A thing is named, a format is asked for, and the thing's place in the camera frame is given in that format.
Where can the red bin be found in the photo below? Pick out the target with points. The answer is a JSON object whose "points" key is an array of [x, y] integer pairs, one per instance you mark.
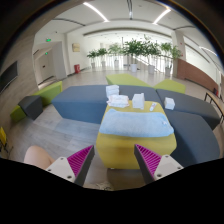
{"points": [[77, 68]]}

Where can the green ottoman far centre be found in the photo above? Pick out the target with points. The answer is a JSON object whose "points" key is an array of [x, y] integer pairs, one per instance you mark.
{"points": [[125, 79]]}

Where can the potted tree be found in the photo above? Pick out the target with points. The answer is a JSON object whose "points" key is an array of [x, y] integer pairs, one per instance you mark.
{"points": [[151, 52], [133, 49]]}

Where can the crumpled white towel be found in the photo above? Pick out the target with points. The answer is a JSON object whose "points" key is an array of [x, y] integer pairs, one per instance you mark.
{"points": [[121, 101]]}

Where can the dark grey cube stool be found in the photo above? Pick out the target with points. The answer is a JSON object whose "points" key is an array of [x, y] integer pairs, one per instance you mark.
{"points": [[32, 106]]}

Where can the long grey bench left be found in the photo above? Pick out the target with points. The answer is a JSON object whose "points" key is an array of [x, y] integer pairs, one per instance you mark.
{"points": [[88, 103]]}

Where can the folded white towel stack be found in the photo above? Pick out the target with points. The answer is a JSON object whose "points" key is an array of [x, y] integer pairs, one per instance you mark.
{"points": [[112, 90]]}

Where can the grey bench near right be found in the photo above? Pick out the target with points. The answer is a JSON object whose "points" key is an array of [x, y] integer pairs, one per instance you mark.
{"points": [[196, 142]]}

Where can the potted tree right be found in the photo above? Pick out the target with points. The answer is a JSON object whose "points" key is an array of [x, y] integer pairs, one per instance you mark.
{"points": [[151, 52]]}

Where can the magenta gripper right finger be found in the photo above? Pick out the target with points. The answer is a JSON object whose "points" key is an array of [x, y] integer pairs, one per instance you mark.
{"points": [[154, 166]]}

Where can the wall-mounted black television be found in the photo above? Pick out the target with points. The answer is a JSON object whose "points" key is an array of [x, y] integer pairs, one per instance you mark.
{"points": [[9, 75]]}

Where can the light blue towel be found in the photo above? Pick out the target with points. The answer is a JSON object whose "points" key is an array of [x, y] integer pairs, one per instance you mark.
{"points": [[134, 124]]}

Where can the yellow chair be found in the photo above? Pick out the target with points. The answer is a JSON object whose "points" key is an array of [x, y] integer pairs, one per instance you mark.
{"points": [[4, 143]]}

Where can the white box on bench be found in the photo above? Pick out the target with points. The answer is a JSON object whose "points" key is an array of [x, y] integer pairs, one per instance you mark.
{"points": [[169, 103]]}

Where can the white tissue box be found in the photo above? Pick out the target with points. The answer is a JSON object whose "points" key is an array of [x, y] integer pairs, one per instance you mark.
{"points": [[138, 101]]}

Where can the person's bare knee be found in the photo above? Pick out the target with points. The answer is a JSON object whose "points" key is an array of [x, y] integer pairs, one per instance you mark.
{"points": [[38, 157]]}

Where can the small white bottle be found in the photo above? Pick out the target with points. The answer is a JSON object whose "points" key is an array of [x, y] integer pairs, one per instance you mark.
{"points": [[152, 106]]}

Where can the potted tree centre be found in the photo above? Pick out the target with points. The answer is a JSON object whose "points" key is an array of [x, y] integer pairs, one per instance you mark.
{"points": [[133, 49]]}

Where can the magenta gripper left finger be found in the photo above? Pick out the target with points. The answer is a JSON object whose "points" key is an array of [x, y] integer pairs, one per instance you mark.
{"points": [[75, 167]]}

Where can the yellow ottoman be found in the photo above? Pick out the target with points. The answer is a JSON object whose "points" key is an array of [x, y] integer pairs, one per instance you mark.
{"points": [[117, 152]]}

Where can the green bench left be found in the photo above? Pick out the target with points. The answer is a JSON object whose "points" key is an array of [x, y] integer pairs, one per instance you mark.
{"points": [[47, 94]]}

